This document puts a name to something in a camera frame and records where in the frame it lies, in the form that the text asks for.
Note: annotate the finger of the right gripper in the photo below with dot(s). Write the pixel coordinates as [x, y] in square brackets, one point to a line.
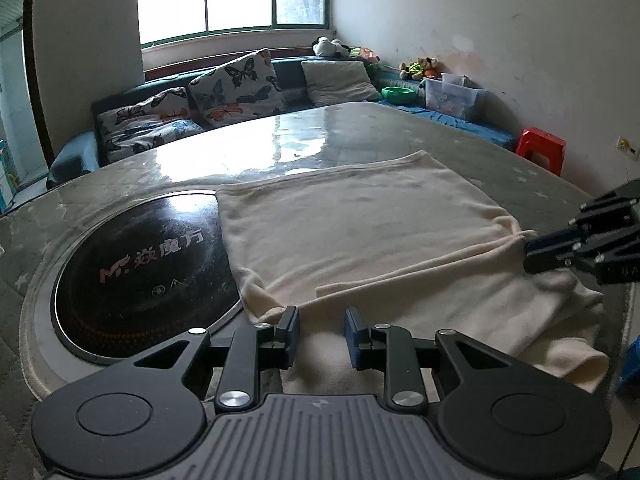
[611, 260]
[606, 221]

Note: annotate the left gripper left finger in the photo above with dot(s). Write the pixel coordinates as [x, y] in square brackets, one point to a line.
[140, 417]

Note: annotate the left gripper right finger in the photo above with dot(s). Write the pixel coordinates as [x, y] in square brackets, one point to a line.
[492, 412]

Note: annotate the cream beige sweatshirt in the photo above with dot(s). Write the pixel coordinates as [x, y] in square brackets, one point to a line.
[407, 242]

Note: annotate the red plastic stool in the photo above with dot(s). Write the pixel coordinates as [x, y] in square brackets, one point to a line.
[542, 148]

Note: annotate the grey quilted star tablecloth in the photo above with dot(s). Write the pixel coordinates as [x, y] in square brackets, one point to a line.
[287, 435]

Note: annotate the blue plastic stool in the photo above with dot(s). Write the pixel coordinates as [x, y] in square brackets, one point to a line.
[629, 386]

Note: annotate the black round induction cooktop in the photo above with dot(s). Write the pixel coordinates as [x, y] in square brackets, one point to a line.
[142, 276]

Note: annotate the clear plastic storage box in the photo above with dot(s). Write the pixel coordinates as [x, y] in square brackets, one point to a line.
[451, 95]

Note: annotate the small plush toys pile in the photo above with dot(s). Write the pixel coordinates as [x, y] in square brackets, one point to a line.
[421, 68]

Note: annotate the dark teal corner sofa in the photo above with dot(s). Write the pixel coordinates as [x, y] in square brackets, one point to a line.
[85, 153]

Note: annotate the green plastic bowl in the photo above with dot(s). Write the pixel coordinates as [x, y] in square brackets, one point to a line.
[399, 95]

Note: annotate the butterfly pillow lying flat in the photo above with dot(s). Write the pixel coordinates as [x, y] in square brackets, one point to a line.
[136, 128]

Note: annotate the plain grey cushion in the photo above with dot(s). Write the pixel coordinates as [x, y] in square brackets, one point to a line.
[336, 82]

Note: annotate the panda plush toy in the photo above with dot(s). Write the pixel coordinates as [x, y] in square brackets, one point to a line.
[324, 47]

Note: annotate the butterfly pillow standing upright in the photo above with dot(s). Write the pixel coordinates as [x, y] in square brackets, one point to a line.
[242, 89]

